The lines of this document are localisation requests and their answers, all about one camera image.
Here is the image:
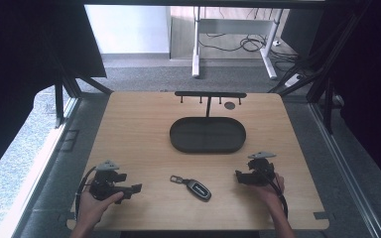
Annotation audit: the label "person's right hand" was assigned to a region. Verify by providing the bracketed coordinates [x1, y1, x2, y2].
[251, 173, 286, 208]

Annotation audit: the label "person's left hand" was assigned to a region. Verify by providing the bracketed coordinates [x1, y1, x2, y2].
[74, 190, 125, 230]

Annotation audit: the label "right hand-held gripper black cable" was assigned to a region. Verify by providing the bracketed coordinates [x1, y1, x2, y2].
[261, 175, 290, 220]

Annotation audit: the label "white power strip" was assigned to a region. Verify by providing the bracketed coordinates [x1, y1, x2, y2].
[284, 72, 304, 88]

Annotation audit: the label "white desk frame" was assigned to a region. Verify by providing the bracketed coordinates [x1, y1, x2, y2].
[191, 5, 285, 80]

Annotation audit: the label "left hand-held gripper black cable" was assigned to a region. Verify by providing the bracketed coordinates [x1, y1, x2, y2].
[74, 166, 97, 222]

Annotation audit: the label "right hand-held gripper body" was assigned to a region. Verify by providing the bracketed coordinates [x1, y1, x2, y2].
[247, 151, 278, 186]

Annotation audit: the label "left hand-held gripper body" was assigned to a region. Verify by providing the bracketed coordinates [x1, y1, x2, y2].
[88, 160, 122, 202]

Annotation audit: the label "black metal stand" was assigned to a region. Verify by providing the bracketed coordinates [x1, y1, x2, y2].
[53, 63, 114, 129]
[267, 0, 375, 135]

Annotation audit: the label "aluminium rail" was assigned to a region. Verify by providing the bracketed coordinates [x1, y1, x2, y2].
[309, 101, 381, 238]

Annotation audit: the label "hand-held gripper black cable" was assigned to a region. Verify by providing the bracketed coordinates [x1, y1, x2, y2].
[74, 166, 97, 222]
[261, 175, 290, 220]

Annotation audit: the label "dark floor bracket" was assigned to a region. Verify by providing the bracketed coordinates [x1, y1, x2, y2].
[60, 129, 80, 154]

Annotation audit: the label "white rail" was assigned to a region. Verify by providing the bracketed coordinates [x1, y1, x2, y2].
[0, 96, 81, 238]

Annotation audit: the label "black car key fob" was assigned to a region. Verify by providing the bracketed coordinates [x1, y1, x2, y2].
[170, 175, 213, 203]

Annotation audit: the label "black floor cables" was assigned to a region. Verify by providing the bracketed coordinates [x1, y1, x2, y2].
[198, 31, 301, 72]

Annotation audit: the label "dark curtain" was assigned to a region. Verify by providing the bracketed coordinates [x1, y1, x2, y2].
[0, 0, 107, 187]
[279, 0, 381, 196]

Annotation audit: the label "black key rack with tray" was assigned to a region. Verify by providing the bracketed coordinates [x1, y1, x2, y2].
[169, 90, 248, 155]

